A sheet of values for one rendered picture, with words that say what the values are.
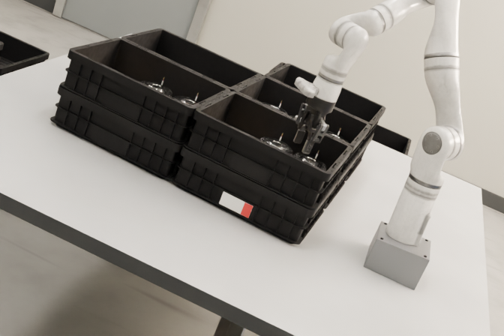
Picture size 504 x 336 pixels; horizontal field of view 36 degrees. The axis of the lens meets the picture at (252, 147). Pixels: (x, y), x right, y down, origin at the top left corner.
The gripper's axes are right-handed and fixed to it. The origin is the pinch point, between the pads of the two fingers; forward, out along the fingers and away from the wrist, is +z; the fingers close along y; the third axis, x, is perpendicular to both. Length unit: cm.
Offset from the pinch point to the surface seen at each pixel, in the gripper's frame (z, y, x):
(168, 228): 24.3, -12.8, 33.8
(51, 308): 95, 43, 39
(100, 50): 4, 48, 47
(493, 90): 21, 212, -246
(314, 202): 11.0, -12.1, -3.1
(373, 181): 24, 38, -56
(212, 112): 4.3, 19.5, 19.3
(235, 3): 36, 318, -100
